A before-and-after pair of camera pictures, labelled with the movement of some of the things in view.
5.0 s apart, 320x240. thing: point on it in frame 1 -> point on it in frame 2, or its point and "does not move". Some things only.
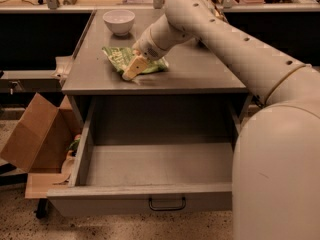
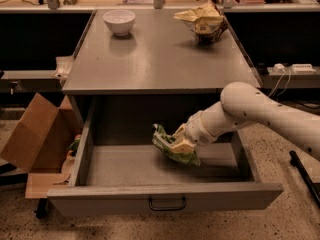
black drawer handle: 166,208 does not move
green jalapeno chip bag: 118,57 -> 163,142
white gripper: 147,49 -> 197,130
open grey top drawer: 144,155 does not move
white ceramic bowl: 119,21 does not move
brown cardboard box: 40,142 does not move
